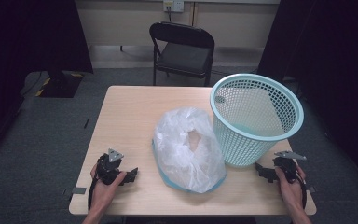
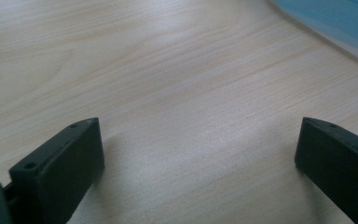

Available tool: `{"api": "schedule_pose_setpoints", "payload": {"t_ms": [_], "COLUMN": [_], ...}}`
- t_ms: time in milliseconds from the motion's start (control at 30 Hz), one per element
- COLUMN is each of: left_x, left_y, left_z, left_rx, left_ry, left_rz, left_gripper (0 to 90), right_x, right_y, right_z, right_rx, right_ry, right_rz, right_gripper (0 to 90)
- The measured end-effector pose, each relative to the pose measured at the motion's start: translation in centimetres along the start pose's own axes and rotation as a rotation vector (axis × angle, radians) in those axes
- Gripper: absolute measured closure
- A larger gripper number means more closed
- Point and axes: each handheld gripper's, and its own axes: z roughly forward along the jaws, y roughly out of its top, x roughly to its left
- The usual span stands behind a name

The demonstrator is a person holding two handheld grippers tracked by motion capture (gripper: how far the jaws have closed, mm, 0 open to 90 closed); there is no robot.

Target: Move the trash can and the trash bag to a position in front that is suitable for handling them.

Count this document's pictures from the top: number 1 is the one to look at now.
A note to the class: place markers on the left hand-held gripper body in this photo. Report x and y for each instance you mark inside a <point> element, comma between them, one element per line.
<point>107,169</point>

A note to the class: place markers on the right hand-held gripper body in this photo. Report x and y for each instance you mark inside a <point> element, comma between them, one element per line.
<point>287,166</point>

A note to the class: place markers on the light blue mesh basket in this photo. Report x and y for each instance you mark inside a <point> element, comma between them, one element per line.
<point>245,149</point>

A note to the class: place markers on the translucent white plastic bag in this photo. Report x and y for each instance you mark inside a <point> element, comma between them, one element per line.
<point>180,155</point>

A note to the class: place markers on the person's right hand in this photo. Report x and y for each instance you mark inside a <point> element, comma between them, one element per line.
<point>290,193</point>

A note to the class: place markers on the person's left hand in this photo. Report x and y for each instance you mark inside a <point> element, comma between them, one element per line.
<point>102,194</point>

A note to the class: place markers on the grey tape strip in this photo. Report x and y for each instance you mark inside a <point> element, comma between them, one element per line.
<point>78,190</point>
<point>310,189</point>

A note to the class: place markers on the black floor tape strip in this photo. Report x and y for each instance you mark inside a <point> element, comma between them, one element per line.
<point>86,123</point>

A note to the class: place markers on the black stand base striped tape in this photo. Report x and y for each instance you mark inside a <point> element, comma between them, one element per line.
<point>59,85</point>

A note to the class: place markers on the black folding chair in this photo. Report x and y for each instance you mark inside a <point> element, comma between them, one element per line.
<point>183,57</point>

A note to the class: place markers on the black curtain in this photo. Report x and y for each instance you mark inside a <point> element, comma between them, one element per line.
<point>28,31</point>
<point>338,46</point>

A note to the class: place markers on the white wall socket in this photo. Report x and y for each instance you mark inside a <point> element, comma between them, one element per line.
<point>177,5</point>

